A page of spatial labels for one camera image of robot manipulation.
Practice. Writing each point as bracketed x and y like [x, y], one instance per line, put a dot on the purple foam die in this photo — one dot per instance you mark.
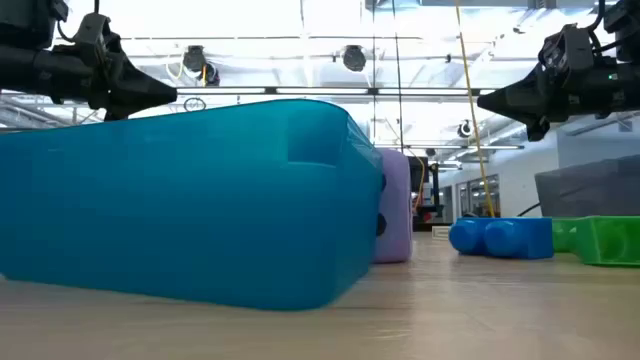
[397, 210]

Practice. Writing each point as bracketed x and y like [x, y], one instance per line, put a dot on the green toy block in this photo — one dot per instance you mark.
[607, 240]
[564, 235]

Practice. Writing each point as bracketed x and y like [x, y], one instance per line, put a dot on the teal plastic bin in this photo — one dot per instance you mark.
[175, 210]

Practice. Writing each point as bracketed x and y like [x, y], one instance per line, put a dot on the dark grey translucent bin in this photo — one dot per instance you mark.
[590, 190]

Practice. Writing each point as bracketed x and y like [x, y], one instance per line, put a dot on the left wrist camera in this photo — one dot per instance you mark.
[92, 37]

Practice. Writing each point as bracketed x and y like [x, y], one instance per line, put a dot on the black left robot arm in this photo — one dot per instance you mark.
[25, 70]

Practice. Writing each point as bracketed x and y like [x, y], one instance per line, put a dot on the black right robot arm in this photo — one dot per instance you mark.
[635, 87]

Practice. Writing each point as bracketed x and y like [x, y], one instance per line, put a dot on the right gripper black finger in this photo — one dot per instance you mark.
[520, 100]
[537, 131]

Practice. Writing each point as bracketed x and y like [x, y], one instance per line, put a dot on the blue toy block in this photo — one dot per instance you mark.
[520, 240]

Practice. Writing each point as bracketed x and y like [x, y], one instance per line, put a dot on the white card deck box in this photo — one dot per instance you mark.
[440, 232]

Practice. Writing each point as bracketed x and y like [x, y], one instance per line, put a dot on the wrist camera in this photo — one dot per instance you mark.
[567, 52]
[92, 37]

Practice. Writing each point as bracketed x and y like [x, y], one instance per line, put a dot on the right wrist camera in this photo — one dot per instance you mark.
[567, 52]

